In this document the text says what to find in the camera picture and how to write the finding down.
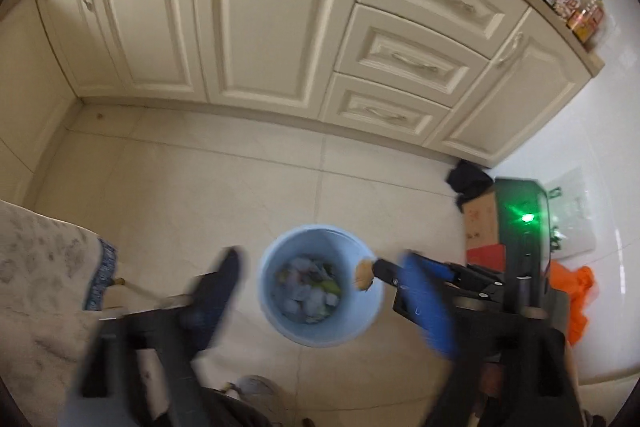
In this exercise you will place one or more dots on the red box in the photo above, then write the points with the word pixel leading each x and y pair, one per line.
pixel 487 256

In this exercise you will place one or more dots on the person's dark trouser leg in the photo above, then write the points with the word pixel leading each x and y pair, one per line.
pixel 235 412

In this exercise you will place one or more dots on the white plastic bag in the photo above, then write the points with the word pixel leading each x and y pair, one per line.
pixel 305 267
pixel 302 302

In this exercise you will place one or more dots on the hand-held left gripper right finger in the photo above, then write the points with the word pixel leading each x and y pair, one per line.
pixel 427 307

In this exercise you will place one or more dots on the green snack packet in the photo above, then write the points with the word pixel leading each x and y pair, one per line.
pixel 331 287

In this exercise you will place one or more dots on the amber cooking oil bottle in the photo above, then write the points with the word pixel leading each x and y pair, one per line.
pixel 587 19

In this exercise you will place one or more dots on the medium cream drawer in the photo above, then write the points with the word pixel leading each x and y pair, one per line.
pixel 410 54

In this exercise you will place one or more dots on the row of cream cabinet doors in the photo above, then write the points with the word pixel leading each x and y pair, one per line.
pixel 270 17

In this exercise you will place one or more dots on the blue floral round tablecloth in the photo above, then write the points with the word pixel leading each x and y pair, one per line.
pixel 35 267

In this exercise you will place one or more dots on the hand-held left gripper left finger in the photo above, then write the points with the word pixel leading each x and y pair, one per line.
pixel 217 292

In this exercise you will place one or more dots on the clear seasoning bottle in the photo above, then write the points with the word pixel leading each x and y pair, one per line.
pixel 577 2

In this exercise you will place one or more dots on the orange plastic bag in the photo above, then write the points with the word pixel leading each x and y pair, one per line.
pixel 577 302

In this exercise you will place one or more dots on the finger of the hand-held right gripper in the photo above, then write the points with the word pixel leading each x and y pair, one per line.
pixel 389 273
pixel 475 282

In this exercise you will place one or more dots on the small cream drawer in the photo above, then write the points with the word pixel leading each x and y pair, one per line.
pixel 385 107

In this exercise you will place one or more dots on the person's grey shoe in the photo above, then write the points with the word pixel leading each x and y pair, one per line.
pixel 257 389

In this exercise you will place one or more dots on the light blue plastic bucket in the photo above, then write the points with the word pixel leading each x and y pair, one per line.
pixel 270 307

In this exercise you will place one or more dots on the black cloth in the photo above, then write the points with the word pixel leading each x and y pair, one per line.
pixel 467 182

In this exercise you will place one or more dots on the brown cardboard box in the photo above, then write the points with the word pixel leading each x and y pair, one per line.
pixel 480 222

